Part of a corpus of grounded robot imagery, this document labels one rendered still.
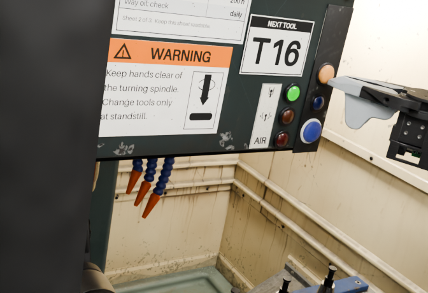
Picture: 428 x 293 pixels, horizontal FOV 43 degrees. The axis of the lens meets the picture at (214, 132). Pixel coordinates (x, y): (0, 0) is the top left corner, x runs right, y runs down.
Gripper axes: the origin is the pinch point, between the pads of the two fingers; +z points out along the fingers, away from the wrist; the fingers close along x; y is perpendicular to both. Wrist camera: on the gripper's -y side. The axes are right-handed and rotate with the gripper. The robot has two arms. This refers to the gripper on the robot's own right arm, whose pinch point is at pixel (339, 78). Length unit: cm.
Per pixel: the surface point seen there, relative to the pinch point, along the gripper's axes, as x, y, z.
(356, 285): 37, 48, -6
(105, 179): 35, 47, 60
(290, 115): -4.0, 5.5, 4.0
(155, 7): -21.9, -6.0, 15.0
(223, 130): -11.9, 7.6, 9.4
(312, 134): -0.3, 8.1, 1.6
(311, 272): 89, 80, 13
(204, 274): 104, 109, 56
